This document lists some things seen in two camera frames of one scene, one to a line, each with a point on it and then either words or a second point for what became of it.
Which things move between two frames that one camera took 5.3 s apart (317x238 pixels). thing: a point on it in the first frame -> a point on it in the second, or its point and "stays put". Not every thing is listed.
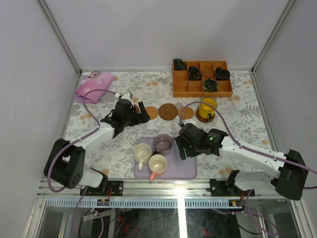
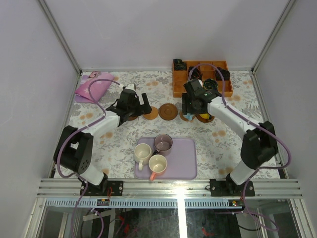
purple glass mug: x=163 y=143 stays put
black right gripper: x=182 y=143 -> x=185 y=107
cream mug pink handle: x=157 y=165 stays put
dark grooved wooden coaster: x=203 y=120 stays put
